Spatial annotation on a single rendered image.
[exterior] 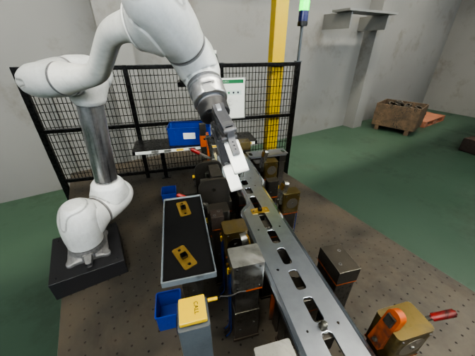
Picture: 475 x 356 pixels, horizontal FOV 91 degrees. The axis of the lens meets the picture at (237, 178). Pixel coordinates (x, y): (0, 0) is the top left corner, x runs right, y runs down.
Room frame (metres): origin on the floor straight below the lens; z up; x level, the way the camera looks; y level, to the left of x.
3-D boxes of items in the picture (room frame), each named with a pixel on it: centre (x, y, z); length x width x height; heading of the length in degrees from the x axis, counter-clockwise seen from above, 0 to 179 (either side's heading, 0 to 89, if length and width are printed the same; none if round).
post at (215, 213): (0.72, 0.08, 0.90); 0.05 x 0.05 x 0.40; 14
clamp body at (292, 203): (0.97, -0.27, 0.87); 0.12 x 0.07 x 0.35; 104
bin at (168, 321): (0.55, 0.27, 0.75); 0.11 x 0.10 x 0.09; 14
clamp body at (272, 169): (1.32, -0.22, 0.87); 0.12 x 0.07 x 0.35; 104
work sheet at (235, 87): (1.88, 0.05, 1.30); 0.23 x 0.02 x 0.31; 104
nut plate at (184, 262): (0.45, 0.15, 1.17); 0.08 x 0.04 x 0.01; 38
